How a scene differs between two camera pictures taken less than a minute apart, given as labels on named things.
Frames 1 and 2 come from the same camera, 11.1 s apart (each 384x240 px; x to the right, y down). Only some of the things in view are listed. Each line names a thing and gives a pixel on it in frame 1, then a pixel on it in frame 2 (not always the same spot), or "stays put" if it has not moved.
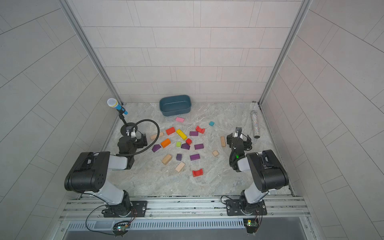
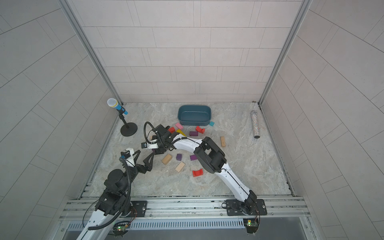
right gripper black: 231,140 to 160,149
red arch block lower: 197,173 stays put
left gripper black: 140,142 to 143,170
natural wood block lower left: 166,159 stays put
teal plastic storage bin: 175,105 to 194,115
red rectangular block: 170,131 stays put
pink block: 179,119 to 179,125
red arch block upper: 198,129 stays put
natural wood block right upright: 223,142 stays put
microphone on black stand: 128,127 stays put
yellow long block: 181,134 stays put
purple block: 194,157 stays put
